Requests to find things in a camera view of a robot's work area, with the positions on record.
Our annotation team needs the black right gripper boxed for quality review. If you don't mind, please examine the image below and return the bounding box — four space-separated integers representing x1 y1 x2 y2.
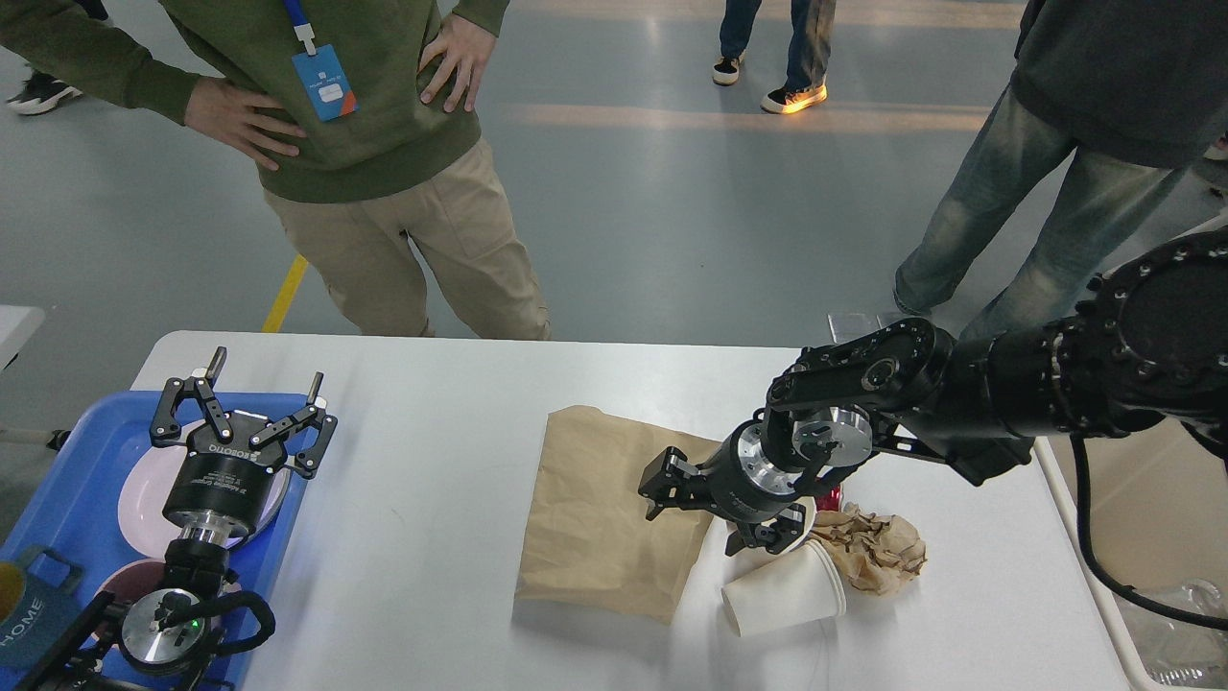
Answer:
639 420 808 557

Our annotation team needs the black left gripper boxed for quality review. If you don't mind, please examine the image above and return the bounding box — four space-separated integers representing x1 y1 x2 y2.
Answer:
150 347 340 538

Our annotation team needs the pink plate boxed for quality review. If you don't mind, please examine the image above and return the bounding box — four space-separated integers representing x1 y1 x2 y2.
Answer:
117 446 293 558

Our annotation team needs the brown paper bag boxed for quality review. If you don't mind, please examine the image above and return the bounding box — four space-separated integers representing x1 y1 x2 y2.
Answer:
516 406 718 625

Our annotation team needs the clear plastic bag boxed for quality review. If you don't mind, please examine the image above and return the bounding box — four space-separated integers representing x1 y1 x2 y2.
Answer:
1115 579 1227 689

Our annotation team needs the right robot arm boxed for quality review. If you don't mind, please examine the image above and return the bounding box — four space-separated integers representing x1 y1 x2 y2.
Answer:
639 227 1227 630

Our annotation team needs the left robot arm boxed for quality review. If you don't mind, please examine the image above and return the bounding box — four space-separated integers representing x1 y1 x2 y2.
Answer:
17 349 336 690

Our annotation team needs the upright white paper cup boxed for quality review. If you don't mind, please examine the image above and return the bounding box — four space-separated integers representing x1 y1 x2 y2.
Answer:
734 497 815 568

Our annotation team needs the lying white paper cup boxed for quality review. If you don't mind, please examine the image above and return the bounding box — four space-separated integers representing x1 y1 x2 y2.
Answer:
720 539 847 637

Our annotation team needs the crumpled brown paper upper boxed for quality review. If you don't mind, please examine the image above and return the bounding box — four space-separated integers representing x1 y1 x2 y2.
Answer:
810 503 927 598

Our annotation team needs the blue plastic tray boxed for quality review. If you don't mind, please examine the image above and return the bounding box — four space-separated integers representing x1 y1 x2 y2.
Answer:
0 392 318 691

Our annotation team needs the clear floor plate left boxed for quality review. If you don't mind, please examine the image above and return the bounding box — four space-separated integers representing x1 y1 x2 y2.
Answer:
828 312 880 345

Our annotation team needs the clear floor plate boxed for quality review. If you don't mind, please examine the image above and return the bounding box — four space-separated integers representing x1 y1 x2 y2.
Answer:
828 312 880 345
876 312 909 329

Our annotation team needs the clear floor plate right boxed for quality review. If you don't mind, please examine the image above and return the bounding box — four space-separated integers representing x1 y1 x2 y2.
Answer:
876 312 909 329

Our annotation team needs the white side table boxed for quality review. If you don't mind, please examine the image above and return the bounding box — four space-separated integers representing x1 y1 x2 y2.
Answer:
0 303 47 369

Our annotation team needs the teal mug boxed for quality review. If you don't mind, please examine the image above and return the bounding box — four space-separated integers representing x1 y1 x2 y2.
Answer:
1 545 84 668

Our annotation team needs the blue id badge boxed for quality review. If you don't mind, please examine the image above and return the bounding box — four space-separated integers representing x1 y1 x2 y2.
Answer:
291 44 357 122

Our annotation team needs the person in green sweater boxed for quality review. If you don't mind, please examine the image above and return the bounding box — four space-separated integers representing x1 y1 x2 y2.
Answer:
2 1 550 341

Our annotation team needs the person in black sneakers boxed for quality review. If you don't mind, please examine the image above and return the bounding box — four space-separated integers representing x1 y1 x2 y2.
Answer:
5 0 111 117

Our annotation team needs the beige plastic bin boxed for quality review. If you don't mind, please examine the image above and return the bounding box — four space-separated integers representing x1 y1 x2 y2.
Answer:
1086 420 1227 690

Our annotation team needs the walking person in jeans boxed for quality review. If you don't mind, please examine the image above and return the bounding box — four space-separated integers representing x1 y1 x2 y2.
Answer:
712 0 837 115

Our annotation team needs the person in blue jeans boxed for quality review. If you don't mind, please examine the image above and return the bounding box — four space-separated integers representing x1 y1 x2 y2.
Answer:
893 1 1227 340

